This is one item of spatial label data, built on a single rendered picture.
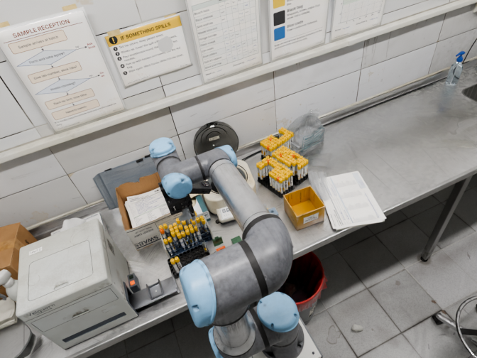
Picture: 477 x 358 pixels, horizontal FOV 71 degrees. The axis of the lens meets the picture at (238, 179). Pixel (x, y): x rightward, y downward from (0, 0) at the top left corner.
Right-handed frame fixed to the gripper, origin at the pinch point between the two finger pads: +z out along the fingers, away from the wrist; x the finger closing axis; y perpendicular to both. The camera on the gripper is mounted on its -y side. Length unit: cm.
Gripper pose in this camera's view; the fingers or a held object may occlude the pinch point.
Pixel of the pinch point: (193, 215)
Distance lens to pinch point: 124.7
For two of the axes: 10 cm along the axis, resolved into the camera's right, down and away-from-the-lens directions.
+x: 4.1, 6.1, -6.8
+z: 1.3, 7.0, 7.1
